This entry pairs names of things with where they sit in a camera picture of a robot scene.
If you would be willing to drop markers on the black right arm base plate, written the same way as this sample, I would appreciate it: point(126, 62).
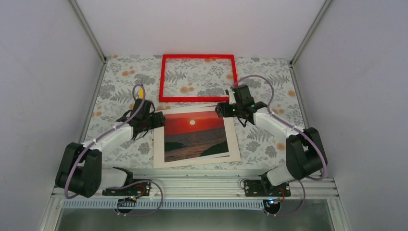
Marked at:
point(261, 188)

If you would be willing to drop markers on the right aluminium corner post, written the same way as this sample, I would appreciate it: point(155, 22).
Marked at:
point(322, 11)

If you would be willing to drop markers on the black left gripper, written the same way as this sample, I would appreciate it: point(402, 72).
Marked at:
point(159, 120)

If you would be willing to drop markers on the sunset photo print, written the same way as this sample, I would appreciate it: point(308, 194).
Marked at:
point(194, 135)

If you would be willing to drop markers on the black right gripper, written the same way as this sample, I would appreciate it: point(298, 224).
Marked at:
point(222, 108)

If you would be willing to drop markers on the yellow handled screwdriver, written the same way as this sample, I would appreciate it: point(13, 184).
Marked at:
point(141, 93)

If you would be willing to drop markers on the white mat board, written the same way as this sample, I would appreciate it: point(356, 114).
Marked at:
point(158, 141)

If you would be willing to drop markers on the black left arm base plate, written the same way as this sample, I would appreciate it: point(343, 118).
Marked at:
point(135, 188)

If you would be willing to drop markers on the left aluminium corner post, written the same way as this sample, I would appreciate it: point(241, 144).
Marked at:
point(88, 30)

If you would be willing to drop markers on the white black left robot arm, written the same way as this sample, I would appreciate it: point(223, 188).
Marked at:
point(81, 171)

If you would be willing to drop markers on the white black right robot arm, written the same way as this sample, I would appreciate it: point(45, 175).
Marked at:
point(304, 150)

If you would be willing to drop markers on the aluminium extrusion rail base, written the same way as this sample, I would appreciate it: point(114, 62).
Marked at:
point(223, 184)

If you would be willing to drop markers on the grey slotted cable duct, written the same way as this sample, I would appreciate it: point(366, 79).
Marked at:
point(166, 204)

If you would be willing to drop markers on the aluminium corner post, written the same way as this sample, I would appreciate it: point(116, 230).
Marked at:
point(322, 11)
point(88, 30)

